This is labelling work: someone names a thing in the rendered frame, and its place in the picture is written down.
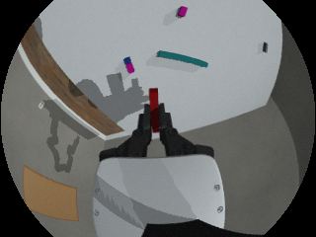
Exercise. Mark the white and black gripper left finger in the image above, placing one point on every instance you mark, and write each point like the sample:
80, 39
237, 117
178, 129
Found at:
140, 138

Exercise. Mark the small magenta block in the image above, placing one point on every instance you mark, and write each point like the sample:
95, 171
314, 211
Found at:
182, 11
130, 68

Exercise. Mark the small blue cube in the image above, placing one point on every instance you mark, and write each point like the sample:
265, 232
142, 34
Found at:
127, 60

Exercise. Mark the turquoise rod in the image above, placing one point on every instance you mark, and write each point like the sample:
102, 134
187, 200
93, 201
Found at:
182, 58

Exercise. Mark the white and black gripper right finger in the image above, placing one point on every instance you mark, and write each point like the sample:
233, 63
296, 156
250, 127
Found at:
174, 143

